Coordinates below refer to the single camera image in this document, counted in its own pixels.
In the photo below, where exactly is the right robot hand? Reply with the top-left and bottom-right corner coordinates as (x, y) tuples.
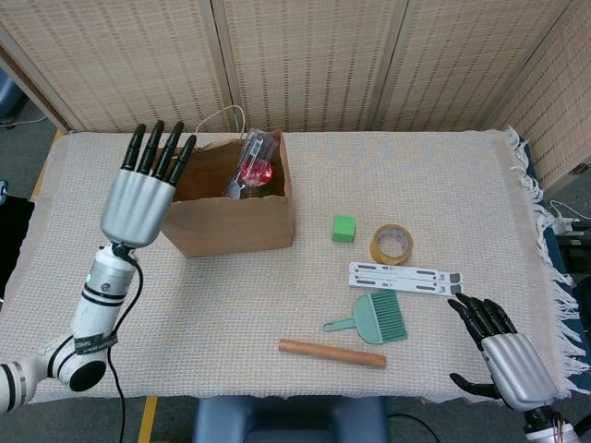
(447, 293), (560, 413)

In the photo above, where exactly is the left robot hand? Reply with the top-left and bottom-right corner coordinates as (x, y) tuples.
(100, 120), (198, 248)

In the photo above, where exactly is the clear plastic water bottle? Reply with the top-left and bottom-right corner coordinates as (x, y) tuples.
(224, 128), (281, 200)

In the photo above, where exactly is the brown paper bag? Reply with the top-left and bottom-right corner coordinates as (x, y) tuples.
(159, 104), (295, 258)

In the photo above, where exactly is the green hand brush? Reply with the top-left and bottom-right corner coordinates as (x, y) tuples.
(322, 290), (409, 346)

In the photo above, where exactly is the green cube block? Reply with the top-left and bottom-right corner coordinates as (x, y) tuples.
(331, 214), (357, 244)

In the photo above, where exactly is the black cloth item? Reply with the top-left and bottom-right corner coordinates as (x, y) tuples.
(0, 193), (36, 301)

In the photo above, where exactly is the black box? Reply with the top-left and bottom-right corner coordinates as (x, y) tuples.
(556, 233), (591, 278)

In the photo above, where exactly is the blue container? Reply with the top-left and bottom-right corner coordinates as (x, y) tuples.
(0, 68), (24, 121)

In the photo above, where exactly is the yellowish packing tape roll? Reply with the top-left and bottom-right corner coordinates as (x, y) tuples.
(368, 223), (415, 267)

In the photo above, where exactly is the wooden rolling pin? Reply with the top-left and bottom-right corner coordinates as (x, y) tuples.
(278, 340), (388, 369)

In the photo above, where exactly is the beige woven tablecloth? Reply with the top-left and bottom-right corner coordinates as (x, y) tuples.
(0, 125), (590, 405)

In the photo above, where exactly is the bamboo folding screen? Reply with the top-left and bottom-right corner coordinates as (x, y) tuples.
(0, 0), (591, 190)

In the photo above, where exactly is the white plastic bracket plate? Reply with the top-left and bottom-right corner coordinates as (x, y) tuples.
(347, 261), (465, 296)

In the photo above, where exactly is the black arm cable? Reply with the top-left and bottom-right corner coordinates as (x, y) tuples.
(108, 244), (144, 443)

